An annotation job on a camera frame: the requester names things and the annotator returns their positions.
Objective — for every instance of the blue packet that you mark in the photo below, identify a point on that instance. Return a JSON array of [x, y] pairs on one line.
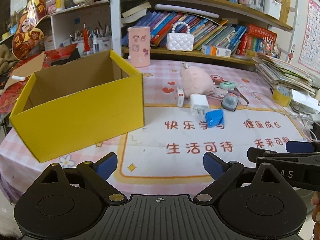
[[214, 118]]

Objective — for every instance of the pink plush toy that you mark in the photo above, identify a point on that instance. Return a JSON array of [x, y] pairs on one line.
[[195, 80]]

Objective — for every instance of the white power adapter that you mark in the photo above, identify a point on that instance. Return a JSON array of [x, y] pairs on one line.
[[198, 104]]

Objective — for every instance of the yellow cardboard box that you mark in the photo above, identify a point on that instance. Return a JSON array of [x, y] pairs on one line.
[[65, 108]]

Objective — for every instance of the yellow tape roll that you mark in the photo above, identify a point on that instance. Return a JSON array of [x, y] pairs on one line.
[[282, 96]]

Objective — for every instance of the white orange medicine box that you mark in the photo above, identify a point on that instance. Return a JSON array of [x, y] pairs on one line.
[[215, 51]]

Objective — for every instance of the white quilted pearl handbag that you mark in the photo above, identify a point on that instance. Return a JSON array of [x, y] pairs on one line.
[[180, 41]]

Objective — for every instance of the small white red box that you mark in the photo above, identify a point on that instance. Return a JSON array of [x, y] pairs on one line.
[[180, 97]]

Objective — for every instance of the stack of paper booklets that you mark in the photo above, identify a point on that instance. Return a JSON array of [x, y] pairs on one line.
[[280, 73]]

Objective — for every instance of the white pen holder box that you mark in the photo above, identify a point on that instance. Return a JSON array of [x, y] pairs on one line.
[[104, 44]]

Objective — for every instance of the white spray bottle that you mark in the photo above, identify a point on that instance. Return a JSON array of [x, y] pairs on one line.
[[95, 43]]

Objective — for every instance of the red cartoon foil balloon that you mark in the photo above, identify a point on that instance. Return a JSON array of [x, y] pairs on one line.
[[28, 35]]

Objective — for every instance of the pink cylindrical container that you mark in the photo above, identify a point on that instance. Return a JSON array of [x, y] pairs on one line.
[[139, 46]]

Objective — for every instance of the pink checkered table mat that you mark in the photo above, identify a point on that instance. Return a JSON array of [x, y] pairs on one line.
[[165, 155]]

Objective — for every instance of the red dictionary book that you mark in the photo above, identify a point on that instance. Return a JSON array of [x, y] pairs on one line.
[[260, 32]]

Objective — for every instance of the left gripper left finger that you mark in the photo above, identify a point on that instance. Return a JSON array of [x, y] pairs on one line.
[[95, 176]]

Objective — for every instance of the olive green blanket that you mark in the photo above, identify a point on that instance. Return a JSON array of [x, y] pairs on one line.
[[7, 59]]

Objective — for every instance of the brown cardboard sheet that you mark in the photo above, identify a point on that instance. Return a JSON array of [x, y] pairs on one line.
[[25, 70]]

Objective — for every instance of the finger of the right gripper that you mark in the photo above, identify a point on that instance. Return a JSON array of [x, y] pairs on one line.
[[254, 153], [302, 147]]

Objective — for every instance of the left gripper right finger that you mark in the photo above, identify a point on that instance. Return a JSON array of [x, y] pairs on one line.
[[225, 176]]

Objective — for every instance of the grey toy car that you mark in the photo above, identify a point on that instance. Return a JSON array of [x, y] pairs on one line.
[[230, 102]]

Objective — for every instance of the alphabet wall poster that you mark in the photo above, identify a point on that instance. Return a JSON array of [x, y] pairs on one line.
[[309, 56]]

